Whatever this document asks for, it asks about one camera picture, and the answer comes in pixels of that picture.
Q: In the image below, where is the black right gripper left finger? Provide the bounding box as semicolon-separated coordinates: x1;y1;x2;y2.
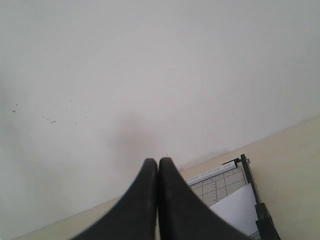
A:
74;158;158;240

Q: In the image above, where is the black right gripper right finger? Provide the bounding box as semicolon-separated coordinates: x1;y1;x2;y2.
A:
158;157;247;240

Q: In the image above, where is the white paper sheet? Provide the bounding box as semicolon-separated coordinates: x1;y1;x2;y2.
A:
210;184;258;236

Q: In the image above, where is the grey paper cutter base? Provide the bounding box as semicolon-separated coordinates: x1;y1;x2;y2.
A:
186;159;261;240

